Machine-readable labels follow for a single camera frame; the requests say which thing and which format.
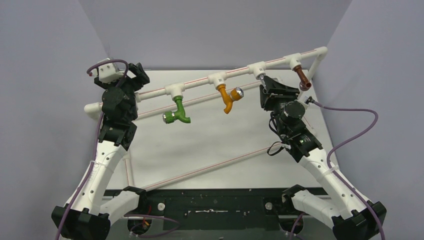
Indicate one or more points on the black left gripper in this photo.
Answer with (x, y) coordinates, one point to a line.
(141, 78)

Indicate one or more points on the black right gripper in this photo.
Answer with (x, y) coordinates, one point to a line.
(271, 89)

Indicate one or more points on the white pvc pipe frame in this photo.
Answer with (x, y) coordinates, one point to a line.
(216, 150)

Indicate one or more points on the chrome metal faucet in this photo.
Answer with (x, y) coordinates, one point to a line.
(261, 79)

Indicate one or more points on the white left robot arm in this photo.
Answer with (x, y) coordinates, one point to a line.
(84, 216)

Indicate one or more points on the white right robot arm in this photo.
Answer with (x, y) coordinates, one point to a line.
(349, 213)

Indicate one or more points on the brown plastic faucet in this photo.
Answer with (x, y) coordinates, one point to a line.
(304, 84)

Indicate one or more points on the orange plastic faucet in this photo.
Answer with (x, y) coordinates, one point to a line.
(229, 98)

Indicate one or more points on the green plastic faucet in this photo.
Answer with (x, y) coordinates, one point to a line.
(169, 117)

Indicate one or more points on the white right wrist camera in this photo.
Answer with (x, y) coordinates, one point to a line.
(306, 100)

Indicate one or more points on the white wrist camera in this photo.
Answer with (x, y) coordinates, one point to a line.
(306, 100)
(107, 70)

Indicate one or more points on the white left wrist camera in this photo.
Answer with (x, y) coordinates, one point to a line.
(107, 70)

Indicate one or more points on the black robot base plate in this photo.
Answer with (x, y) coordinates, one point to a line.
(221, 209)

